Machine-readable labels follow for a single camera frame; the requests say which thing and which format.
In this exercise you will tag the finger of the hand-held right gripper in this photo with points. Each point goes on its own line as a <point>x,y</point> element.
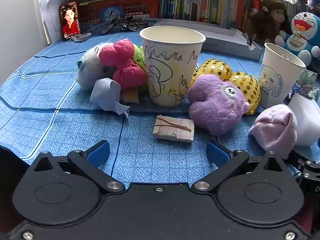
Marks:
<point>303,161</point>

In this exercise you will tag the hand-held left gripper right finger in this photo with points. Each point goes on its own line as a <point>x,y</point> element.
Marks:
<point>217,153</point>

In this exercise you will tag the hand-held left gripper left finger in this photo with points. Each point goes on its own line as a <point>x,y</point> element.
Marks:
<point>98,153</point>

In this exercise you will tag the white cloth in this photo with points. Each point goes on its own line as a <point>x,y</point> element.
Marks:
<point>308,122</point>

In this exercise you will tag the pink soft cloth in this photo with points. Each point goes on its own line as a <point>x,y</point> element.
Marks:
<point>275,127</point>

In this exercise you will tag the purple plush bear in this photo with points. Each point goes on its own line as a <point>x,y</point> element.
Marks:
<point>215,105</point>

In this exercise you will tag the dark blue patterned scrunchie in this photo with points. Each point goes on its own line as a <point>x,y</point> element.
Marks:
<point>298,90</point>

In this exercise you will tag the white fluffy plush toy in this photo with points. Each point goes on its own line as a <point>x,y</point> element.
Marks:
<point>90,65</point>

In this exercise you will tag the pink and green fabric toy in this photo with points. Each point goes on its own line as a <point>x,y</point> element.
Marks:
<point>125,60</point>

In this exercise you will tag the white cardboard tray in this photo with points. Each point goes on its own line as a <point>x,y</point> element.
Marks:
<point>225,36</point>

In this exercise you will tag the folded paper packet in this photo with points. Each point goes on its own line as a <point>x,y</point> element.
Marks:
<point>172,128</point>

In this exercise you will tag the blue checkered tablecloth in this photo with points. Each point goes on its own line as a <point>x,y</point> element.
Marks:
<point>50,105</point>

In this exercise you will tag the gold sequin plush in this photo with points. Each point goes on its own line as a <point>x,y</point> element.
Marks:
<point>245,85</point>

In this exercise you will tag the small dog drawing paper cup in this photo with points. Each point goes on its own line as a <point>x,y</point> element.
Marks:
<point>277,80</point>

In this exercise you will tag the large scribbled paper cup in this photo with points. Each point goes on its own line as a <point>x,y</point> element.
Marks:
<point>170,75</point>

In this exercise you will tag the grey hair band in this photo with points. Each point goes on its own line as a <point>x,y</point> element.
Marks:
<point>80,38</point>

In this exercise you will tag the black miniature bicycle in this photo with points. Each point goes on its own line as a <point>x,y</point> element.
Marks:
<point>127,25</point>

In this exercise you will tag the blue robot cat plush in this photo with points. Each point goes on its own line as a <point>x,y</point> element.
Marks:
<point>303,30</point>

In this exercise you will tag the smartphone with lit screen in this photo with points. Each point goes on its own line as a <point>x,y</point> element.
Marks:
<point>70,21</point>

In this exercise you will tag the red plastic basket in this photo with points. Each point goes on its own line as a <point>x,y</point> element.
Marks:
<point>95,10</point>

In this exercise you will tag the brown haired doll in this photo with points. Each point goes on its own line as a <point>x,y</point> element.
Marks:
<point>271,20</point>

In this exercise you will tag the white paper board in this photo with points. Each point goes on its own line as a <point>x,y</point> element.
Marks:
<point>51,15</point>

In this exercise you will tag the red drink can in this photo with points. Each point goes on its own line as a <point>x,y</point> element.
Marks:
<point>256,4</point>

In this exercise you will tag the row of upright books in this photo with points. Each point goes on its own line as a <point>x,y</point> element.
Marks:
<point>205,0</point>

